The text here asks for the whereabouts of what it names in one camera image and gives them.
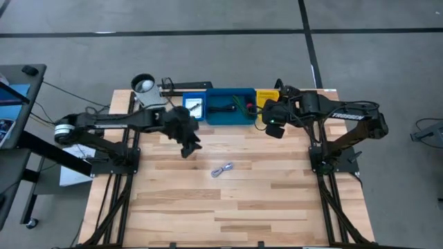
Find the black cart stand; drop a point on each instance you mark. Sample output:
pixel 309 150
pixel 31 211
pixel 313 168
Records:
pixel 52 157

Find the grey side cart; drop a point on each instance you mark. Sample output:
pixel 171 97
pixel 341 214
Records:
pixel 34 90

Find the white paper sheets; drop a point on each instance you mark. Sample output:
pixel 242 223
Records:
pixel 72 176

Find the grey stand foot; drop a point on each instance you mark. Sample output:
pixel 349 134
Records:
pixel 427 131

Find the black bracket bar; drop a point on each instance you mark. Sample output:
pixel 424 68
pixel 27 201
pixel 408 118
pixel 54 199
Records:
pixel 190 85

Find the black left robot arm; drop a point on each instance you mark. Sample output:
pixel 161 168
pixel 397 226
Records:
pixel 114 119

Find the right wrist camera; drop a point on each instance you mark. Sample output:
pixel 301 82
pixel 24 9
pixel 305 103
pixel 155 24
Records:
pixel 275 131

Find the white product box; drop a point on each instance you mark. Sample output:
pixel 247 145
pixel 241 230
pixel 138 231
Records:
pixel 194 105

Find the small yellow perforated basket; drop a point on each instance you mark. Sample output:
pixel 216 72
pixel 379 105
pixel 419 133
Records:
pixel 266 94

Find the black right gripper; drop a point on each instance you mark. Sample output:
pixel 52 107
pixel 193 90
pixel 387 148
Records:
pixel 277 112

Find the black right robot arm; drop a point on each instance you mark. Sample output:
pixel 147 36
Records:
pixel 346 110

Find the white cylindrical cup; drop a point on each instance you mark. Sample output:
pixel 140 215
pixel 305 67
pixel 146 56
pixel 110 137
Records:
pixel 143 84

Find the small blue perforated basket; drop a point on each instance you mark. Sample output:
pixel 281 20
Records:
pixel 194 95

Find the black computer mouse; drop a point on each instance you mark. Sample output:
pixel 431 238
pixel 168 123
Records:
pixel 30 70

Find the small colourful tablet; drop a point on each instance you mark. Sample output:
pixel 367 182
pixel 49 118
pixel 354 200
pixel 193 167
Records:
pixel 5 131

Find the blue display screen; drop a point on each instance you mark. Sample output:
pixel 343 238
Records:
pixel 10 109

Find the large teal plastic bin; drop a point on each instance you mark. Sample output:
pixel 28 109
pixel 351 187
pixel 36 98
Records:
pixel 221 100

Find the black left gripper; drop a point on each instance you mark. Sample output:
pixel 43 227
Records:
pixel 176 124

